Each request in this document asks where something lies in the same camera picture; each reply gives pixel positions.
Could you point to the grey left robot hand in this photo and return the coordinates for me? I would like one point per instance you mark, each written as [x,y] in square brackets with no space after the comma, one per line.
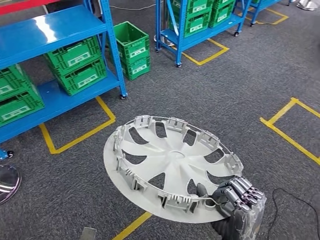
[87,234]

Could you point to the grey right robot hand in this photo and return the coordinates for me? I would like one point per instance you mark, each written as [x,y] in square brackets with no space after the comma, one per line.
[247,218]

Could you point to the grey plastic hubcap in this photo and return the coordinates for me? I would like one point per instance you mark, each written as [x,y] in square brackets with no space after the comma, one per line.
[175,159]

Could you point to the blue metal shelf rack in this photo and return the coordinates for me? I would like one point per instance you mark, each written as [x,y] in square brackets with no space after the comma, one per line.
[265,5]
[50,33]
[197,36]

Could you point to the yellow floor tape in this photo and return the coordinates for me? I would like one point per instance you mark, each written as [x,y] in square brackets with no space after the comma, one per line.
[75,140]
[277,20]
[287,137]
[207,59]
[132,227]

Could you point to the chrome stool base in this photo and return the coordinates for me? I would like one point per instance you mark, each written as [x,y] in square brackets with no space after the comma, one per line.
[309,4]
[162,41]
[8,184]

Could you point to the red barrier belt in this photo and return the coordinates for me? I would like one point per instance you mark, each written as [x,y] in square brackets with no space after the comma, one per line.
[25,6]

